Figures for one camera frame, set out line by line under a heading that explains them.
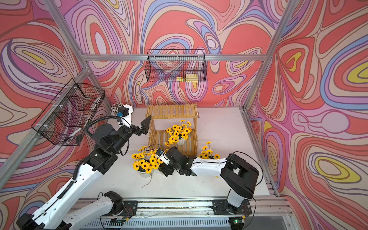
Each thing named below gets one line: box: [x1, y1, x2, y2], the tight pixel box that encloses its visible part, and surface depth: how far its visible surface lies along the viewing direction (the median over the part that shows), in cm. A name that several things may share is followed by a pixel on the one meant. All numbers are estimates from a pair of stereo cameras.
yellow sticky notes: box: [175, 73, 198, 83], surface depth 86 cm
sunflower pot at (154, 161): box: [147, 149, 164, 171], surface depth 76 cm
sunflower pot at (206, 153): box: [198, 141, 221, 160], surface depth 79 cm
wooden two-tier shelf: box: [146, 103, 199, 157], surface depth 84 cm
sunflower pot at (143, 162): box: [131, 146, 153, 174], surface depth 76 cm
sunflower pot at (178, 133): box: [164, 119, 193, 147], surface depth 86 cm
